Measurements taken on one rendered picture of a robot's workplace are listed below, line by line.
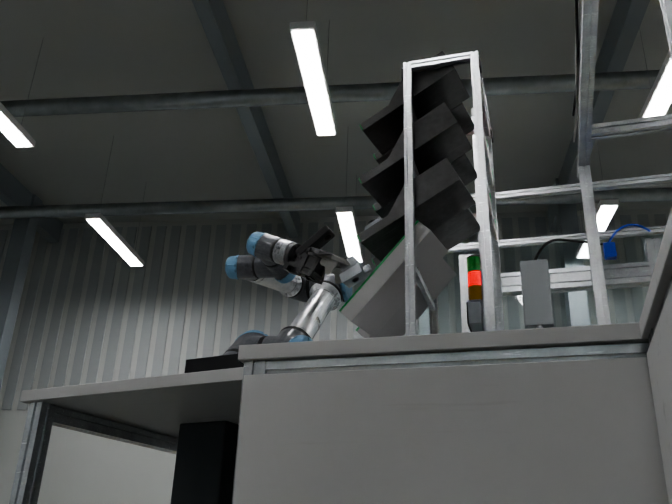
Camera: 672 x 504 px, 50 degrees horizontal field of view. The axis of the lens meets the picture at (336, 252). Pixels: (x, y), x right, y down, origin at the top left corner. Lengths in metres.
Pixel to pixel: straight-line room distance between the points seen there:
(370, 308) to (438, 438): 0.49
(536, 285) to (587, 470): 2.00
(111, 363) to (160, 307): 1.10
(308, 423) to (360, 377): 0.13
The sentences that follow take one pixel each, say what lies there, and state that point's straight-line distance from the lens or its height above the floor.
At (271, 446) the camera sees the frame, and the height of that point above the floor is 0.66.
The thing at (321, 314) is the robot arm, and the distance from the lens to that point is 2.36.
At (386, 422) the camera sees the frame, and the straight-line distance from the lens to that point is 1.29.
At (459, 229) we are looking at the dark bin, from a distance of 1.89.
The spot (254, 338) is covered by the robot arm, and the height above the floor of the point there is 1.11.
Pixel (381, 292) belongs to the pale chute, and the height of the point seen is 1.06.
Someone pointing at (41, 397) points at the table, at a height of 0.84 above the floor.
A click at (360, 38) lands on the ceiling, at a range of 7.86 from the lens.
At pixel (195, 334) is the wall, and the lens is 11.04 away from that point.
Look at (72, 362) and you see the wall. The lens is 11.67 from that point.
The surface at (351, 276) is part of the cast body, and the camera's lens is 1.92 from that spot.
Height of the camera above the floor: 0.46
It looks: 24 degrees up
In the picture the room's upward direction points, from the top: 2 degrees clockwise
